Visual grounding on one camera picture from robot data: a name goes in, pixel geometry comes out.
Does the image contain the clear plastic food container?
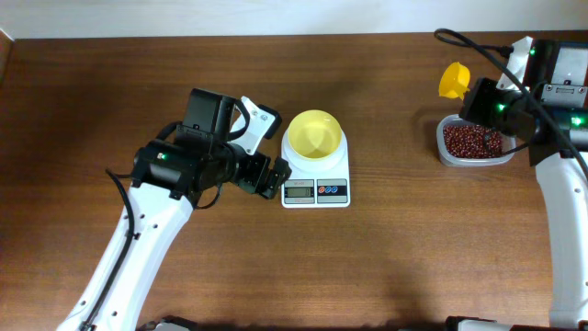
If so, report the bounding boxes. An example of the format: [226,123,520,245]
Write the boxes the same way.
[436,115,517,167]

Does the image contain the white digital kitchen scale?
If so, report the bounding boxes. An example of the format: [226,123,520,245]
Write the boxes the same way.
[281,131,351,209]

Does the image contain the red azuki beans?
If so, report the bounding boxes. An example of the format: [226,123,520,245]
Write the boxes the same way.
[443,125,503,159]

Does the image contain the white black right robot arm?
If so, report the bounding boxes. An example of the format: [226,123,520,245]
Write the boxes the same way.
[438,37,587,330]

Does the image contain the yellow plastic bowl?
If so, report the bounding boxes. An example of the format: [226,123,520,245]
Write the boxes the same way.
[287,109,343,160]

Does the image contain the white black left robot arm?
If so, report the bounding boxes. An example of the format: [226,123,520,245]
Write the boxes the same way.
[58,88,291,330]

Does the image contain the yellow plastic scoop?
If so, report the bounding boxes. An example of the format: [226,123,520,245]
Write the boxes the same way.
[438,62,470,100]

